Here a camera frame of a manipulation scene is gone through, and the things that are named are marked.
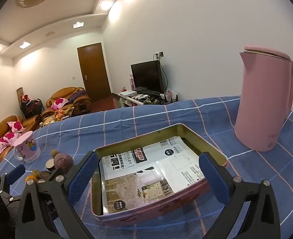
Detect pink cartoon mug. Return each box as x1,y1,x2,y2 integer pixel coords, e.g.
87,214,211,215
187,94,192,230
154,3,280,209
13,131,42,164

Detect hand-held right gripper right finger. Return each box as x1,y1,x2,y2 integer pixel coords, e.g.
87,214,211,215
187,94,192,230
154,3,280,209
198,151,281,239

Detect black chairs with clothes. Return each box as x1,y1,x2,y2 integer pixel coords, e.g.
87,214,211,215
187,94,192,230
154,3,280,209
19,97,45,119

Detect orange leather sofa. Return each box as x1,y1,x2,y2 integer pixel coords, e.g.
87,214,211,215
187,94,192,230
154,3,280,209
0,115,41,165

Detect pink electric kettle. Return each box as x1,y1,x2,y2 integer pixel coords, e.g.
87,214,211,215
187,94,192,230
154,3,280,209
234,45,293,153

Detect brown wooden door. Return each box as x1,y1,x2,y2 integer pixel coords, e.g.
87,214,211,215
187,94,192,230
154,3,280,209
77,42,111,102

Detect black television cable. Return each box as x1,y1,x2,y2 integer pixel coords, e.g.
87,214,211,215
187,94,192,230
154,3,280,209
159,57,168,94

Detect rolled patterned rug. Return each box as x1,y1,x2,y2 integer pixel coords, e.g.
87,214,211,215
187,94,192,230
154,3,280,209
16,87,24,105

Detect white television stand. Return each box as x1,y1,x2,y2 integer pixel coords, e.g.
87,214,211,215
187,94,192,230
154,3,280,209
118,91,179,109

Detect orange leather armchair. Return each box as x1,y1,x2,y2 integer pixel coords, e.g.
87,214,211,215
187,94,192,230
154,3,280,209
45,87,91,116

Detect blue plaid tablecloth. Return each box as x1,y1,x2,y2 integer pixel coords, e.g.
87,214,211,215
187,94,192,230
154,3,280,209
0,95,293,239

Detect cluttered coffee table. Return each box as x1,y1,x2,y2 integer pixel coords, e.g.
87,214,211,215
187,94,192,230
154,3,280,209
40,107,75,127

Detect purple blanket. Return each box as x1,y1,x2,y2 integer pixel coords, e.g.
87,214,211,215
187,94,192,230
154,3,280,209
67,90,88,102

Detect cut taro piece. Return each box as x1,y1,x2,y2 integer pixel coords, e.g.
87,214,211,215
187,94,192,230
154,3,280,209
45,159,56,173

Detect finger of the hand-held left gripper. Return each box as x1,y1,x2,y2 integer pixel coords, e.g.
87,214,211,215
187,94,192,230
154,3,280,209
0,165,26,200

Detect pink tin box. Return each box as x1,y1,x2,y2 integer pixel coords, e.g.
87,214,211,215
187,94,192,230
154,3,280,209
90,123,229,227

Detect black flat television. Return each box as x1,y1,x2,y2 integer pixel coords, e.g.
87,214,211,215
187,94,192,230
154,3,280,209
131,60,165,94

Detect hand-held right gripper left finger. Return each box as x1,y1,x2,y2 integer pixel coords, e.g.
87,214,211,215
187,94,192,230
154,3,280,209
15,151,99,239

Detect printed paper leaflet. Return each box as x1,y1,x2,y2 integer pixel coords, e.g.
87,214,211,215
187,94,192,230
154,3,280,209
99,136,207,216

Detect large purple sweet potato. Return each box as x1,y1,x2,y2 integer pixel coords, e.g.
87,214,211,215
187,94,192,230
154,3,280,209
54,153,75,173

